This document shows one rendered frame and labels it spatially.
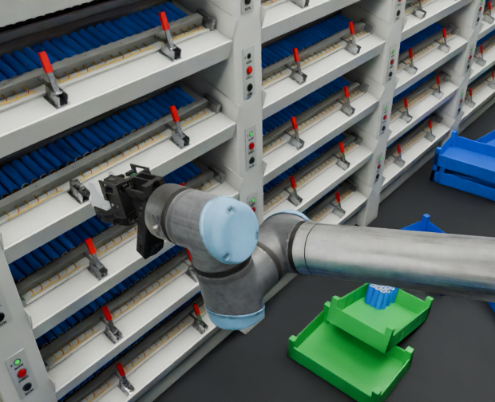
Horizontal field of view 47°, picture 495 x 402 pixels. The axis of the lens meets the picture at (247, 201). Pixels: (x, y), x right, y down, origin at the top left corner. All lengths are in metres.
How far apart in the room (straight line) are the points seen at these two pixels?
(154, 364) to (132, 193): 0.75
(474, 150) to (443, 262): 1.91
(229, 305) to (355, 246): 0.21
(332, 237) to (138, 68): 0.51
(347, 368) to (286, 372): 0.18
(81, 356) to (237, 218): 0.69
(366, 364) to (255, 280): 0.95
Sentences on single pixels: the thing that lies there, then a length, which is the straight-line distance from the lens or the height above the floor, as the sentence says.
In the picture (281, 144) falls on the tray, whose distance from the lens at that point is 1.63.
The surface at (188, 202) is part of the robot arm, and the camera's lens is 0.83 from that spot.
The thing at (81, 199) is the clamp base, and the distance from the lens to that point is 1.13.
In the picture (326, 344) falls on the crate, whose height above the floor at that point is 0.00.
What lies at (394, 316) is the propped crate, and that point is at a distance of 1.88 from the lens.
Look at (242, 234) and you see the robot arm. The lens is 0.81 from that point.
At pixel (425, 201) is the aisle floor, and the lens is 2.45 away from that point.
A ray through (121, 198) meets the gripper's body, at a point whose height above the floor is 0.85.
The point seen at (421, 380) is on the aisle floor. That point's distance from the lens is 1.78.
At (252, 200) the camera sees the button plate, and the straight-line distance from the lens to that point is 1.52.
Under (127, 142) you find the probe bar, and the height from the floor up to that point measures 0.79.
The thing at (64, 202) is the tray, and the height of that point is 0.75.
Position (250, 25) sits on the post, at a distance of 1.32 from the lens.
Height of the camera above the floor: 1.38
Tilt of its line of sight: 35 degrees down
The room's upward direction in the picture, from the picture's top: 2 degrees counter-clockwise
